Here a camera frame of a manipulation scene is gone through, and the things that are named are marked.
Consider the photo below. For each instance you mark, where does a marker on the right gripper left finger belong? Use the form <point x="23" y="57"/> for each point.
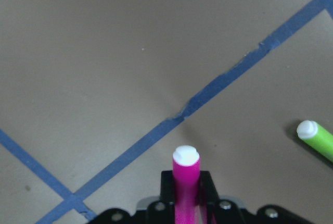
<point x="167" y="187"/>

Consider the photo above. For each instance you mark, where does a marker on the green pen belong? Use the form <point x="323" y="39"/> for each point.
<point x="317" y="137"/>

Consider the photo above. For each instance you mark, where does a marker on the pink pen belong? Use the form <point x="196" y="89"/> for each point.
<point x="186" y="174"/>

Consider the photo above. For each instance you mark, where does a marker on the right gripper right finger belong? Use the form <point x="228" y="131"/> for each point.
<point x="208" y="194"/>

